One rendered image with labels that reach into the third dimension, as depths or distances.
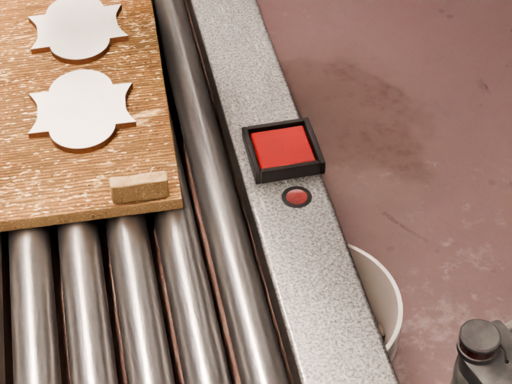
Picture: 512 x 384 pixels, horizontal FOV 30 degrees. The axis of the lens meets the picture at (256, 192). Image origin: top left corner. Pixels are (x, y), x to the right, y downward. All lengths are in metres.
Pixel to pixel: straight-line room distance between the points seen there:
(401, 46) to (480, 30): 0.24
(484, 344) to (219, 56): 0.72
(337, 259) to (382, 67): 1.76
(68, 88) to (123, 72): 0.07
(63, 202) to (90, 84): 0.18
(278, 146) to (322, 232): 0.12
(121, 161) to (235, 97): 0.18
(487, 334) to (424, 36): 1.32
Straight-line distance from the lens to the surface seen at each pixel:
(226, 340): 0.93
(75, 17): 1.22
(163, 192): 0.97
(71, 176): 1.01
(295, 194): 1.00
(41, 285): 0.95
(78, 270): 0.95
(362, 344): 0.88
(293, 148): 1.03
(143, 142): 1.04
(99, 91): 1.10
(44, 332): 0.91
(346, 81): 2.62
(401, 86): 2.61
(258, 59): 1.18
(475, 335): 1.65
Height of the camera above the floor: 1.63
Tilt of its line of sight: 45 degrees down
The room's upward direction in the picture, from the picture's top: 1 degrees counter-clockwise
